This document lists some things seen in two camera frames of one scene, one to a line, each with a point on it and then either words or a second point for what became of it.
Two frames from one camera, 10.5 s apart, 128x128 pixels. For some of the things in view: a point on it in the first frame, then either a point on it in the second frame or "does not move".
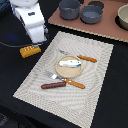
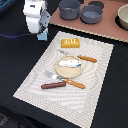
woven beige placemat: x=73 y=103 does not move
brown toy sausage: x=53 y=85 does not move
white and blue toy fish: x=70 y=63 does not move
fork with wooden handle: x=66 y=80 does not move
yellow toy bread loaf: x=28 y=51 to x=70 y=43
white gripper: x=34 y=23 to x=37 y=15
